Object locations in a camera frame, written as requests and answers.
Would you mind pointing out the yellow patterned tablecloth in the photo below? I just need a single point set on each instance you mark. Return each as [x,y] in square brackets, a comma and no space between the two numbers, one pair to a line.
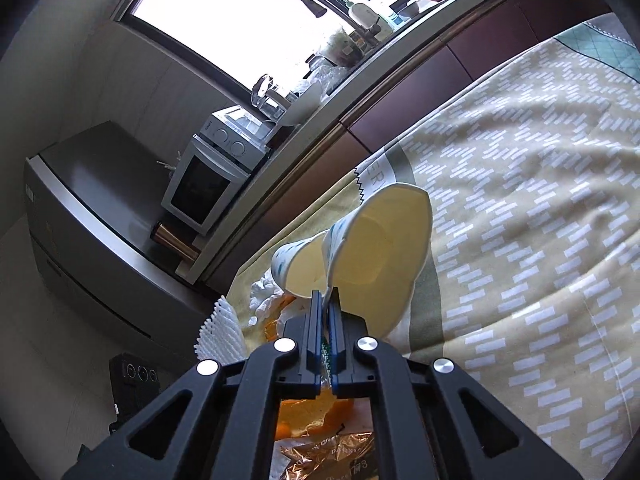
[525,210]

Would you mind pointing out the small orange peel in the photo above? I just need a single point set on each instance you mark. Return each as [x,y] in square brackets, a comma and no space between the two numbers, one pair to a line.
[310,412]

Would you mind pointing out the brown snack packet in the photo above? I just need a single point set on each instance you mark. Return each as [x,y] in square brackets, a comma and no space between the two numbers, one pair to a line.
[325,460]

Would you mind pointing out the kitchen window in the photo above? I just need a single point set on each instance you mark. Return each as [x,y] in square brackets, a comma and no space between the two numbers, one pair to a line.
[225,20]

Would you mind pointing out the copper steel tumbler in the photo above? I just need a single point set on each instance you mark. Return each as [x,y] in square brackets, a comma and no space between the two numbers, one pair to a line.
[172,240]

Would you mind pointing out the kitchen faucet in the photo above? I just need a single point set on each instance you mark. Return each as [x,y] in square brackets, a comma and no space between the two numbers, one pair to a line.
[335,7]

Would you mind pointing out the glass electric kettle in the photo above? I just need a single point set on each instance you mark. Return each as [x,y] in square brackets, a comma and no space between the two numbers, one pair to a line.
[267,97]

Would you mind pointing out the brown kitchen counter cabinet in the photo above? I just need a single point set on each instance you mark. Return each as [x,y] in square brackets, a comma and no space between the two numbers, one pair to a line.
[450,45]

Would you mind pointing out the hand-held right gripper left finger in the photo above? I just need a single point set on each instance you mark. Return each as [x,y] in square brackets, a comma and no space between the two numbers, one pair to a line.
[314,340]

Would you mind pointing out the white microwave oven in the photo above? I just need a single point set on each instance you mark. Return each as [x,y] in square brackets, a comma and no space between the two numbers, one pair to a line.
[200,185]

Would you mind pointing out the large white paper cup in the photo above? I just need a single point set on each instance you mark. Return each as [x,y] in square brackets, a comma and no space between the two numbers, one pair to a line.
[380,250]

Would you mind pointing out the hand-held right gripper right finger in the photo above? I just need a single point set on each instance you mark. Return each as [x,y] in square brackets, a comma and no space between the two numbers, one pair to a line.
[336,355]

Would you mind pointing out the small white paper cup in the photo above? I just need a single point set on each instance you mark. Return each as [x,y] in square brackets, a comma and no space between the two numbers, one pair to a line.
[300,270]

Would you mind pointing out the white bowl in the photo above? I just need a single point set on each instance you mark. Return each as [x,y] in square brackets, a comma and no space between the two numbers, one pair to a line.
[302,105]

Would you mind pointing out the grey refrigerator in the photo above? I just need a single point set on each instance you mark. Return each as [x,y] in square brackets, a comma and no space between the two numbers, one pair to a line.
[100,240]

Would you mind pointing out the crumpled white tissue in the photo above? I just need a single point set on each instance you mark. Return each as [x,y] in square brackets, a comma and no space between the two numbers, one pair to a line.
[262,300]

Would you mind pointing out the white soap bottle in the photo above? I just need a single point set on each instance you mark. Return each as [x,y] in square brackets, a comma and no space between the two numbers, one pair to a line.
[361,14]

